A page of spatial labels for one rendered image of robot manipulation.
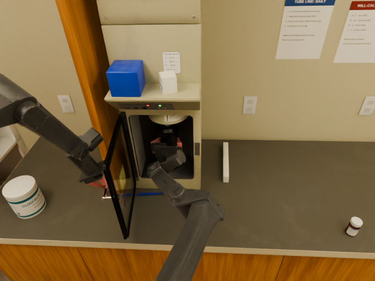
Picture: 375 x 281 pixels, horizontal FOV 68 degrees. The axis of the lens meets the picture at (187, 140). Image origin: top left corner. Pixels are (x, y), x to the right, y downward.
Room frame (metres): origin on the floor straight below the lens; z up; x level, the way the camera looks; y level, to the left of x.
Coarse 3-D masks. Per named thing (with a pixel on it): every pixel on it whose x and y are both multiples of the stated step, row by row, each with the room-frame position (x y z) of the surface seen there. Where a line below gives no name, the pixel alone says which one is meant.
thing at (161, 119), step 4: (148, 116) 0.99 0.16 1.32; (152, 116) 0.96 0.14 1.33; (156, 116) 0.95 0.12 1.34; (160, 116) 0.94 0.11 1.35; (164, 116) 0.94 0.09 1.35; (168, 116) 0.94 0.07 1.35; (172, 116) 0.94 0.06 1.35; (176, 116) 0.94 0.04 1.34; (180, 116) 0.95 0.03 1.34; (184, 116) 0.96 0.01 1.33; (152, 120) 0.95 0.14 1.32; (156, 120) 0.94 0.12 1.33; (160, 120) 0.94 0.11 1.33; (164, 120) 0.93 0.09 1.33; (168, 120) 0.93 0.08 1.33; (172, 120) 0.93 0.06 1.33; (176, 120) 0.94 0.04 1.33; (180, 120) 0.94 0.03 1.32; (168, 124) 0.93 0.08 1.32
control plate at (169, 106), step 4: (120, 104) 0.84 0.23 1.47; (124, 104) 0.84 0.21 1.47; (128, 104) 0.84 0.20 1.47; (132, 104) 0.83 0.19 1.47; (136, 104) 0.83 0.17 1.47; (140, 104) 0.83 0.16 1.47; (144, 104) 0.83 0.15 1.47; (148, 104) 0.83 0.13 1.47; (152, 104) 0.83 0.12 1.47; (156, 104) 0.83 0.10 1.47; (160, 104) 0.82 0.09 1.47; (164, 104) 0.82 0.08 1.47; (168, 104) 0.82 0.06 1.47; (124, 108) 0.88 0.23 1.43; (128, 108) 0.88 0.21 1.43; (132, 108) 0.88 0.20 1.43; (140, 108) 0.87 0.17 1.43; (148, 108) 0.87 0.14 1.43; (156, 108) 0.87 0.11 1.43; (160, 108) 0.87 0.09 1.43; (164, 108) 0.87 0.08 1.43; (168, 108) 0.86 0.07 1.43; (172, 108) 0.86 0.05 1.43
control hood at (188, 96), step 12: (156, 84) 0.90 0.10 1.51; (180, 84) 0.89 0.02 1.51; (192, 84) 0.89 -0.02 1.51; (108, 96) 0.82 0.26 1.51; (144, 96) 0.82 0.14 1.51; (156, 96) 0.81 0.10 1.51; (168, 96) 0.81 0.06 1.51; (180, 96) 0.81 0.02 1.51; (192, 96) 0.80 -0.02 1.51; (120, 108) 0.89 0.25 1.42; (180, 108) 0.86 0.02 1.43; (192, 108) 0.86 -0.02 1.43
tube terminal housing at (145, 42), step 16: (112, 32) 0.93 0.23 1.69; (128, 32) 0.92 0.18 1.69; (144, 32) 0.92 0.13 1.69; (160, 32) 0.91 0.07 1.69; (176, 32) 0.91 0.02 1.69; (192, 32) 0.90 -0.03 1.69; (112, 48) 0.93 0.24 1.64; (128, 48) 0.92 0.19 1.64; (144, 48) 0.92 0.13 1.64; (160, 48) 0.91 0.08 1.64; (176, 48) 0.91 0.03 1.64; (192, 48) 0.90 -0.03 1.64; (144, 64) 0.92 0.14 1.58; (160, 64) 0.91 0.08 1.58; (192, 64) 0.90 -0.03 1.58; (192, 80) 0.90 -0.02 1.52; (128, 112) 0.92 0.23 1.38; (144, 112) 0.92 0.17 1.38; (160, 112) 0.91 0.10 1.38; (176, 112) 0.91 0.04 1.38; (192, 112) 0.90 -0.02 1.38
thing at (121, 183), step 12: (120, 132) 0.84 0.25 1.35; (120, 144) 0.81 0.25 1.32; (120, 156) 0.77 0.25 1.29; (120, 168) 0.74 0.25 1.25; (108, 180) 0.61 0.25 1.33; (120, 180) 0.71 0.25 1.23; (132, 180) 0.87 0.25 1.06; (120, 192) 0.68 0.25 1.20; (132, 192) 0.82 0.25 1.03; (120, 204) 0.65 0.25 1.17
